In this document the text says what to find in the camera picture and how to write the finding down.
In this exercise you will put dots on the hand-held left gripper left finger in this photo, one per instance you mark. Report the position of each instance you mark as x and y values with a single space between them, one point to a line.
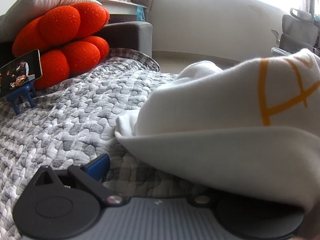
98 167

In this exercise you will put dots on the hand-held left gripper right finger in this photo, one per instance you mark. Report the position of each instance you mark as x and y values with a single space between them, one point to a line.
196 202

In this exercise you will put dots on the white printed sweatshirt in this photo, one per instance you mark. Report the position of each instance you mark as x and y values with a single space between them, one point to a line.
212 130

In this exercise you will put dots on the grey checked quilt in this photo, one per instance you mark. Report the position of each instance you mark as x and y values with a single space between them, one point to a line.
75 120

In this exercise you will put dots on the blue phone stand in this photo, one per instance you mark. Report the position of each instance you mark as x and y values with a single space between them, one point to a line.
18 96

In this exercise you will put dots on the smartphone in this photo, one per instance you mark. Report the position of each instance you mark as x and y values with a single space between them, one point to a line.
20 72

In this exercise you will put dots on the grey sofa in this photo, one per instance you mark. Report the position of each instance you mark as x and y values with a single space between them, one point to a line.
130 35

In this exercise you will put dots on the orange flower cushion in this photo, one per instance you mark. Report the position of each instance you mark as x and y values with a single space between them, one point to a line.
60 22

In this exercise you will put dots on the blue printed bag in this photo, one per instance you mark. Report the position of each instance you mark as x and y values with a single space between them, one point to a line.
141 12

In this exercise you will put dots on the white desk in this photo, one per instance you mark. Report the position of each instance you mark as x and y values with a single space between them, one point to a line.
120 7

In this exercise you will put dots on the white pillow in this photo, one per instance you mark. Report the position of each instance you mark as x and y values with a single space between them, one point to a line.
37 2

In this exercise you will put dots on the white office chair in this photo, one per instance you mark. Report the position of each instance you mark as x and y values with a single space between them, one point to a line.
297 27

